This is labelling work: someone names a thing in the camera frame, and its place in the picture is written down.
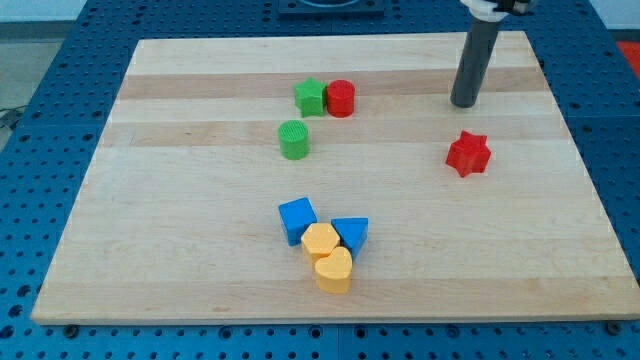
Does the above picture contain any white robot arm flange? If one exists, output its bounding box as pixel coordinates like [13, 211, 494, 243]
[460, 0, 538, 23]

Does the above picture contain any blue triangle block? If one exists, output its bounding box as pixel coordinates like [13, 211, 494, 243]
[331, 217, 369, 259]

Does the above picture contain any green star block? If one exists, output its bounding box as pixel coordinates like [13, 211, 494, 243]
[294, 77, 327, 117]

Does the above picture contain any red star block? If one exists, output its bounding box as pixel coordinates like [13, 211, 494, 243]
[445, 130, 491, 178]

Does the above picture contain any blue cube block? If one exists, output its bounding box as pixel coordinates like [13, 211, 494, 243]
[278, 197, 317, 246]

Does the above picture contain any wooden board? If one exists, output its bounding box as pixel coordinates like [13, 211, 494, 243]
[32, 31, 639, 325]

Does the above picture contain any green cylinder block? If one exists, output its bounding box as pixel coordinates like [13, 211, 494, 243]
[278, 120, 310, 160]

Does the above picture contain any yellow hexagon block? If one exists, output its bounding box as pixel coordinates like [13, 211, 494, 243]
[301, 223, 340, 270]

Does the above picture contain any red cylinder block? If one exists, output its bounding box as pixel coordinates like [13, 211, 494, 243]
[326, 79, 356, 118]

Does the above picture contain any yellow heart block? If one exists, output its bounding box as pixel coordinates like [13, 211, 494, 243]
[314, 247, 353, 294]

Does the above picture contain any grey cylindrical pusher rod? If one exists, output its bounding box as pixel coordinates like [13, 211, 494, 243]
[450, 18, 499, 108]

